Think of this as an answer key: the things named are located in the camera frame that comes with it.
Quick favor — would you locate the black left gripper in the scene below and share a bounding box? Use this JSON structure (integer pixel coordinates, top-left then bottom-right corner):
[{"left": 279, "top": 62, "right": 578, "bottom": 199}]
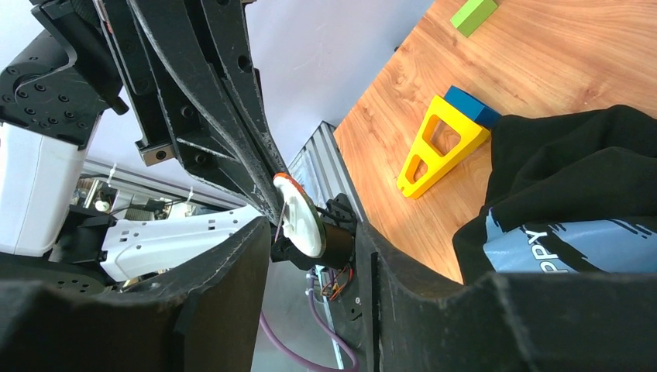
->
[{"left": 33, "top": 1, "right": 287, "bottom": 221}]

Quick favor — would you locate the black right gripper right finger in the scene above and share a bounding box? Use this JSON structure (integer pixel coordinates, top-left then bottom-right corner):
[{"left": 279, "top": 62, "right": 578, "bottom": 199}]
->
[{"left": 355, "top": 222, "right": 656, "bottom": 371}]

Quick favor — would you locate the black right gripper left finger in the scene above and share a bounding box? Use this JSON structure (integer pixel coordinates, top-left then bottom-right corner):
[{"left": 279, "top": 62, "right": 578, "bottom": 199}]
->
[{"left": 1, "top": 217, "right": 271, "bottom": 371}]

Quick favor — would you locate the black printed t-shirt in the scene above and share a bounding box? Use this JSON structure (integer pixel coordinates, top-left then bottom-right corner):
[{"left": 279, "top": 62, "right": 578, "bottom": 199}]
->
[{"left": 452, "top": 105, "right": 656, "bottom": 284}]

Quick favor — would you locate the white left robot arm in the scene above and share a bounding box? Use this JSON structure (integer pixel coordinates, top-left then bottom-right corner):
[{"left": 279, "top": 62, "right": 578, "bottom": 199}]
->
[{"left": 1, "top": 1, "right": 286, "bottom": 294}]

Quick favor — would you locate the yellow triangular plastic piece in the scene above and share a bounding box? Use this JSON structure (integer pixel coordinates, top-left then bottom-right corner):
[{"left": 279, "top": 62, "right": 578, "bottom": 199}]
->
[{"left": 396, "top": 95, "right": 492, "bottom": 200}]

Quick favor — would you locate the blue toy block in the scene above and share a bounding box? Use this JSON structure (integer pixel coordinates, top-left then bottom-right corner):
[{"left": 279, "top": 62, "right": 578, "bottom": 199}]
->
[{"left": 444, "top": 85, "right": 501, "bottom": 129}]

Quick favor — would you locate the green toy block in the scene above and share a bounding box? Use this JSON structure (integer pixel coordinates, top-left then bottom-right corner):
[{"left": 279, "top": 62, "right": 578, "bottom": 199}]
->
[{"left": 450, "top": 0, "right": 498, "bottom": 37}]

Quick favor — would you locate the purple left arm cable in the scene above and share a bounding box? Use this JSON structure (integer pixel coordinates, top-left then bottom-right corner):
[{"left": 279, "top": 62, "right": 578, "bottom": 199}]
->
[{"left": 258, "top": 272, "right": 360, "bottom": 372}]

